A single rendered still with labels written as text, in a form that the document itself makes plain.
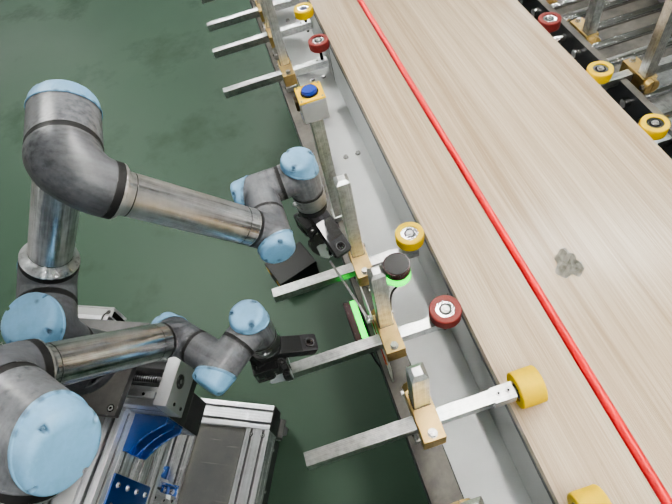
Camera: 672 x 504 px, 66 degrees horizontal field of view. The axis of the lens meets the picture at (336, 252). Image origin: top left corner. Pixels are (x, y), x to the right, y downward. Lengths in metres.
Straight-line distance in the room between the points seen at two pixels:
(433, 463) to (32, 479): 0.92
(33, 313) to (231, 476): 1.06
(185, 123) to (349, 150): 1.65
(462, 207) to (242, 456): 1.15
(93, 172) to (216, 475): 1.38
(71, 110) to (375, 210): 1.17
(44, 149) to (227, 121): 2.55
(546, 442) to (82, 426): 0.88
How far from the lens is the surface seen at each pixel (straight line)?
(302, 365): 1.33
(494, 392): 1.17
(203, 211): 0.94
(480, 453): 1.49
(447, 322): 1.29
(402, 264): 1.13
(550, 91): 1.85
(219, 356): 1.06
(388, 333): 1.32
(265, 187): 1.09
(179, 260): 2.77
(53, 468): 0.79
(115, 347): 1.00
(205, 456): 2.05
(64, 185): 0.87
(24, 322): 1.18
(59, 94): 0.97
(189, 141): 3.36
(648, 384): 1.32
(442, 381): 1.54
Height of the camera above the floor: 2.06
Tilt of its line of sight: 55 degrees down
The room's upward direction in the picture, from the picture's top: 16 degrees counter-clockwise
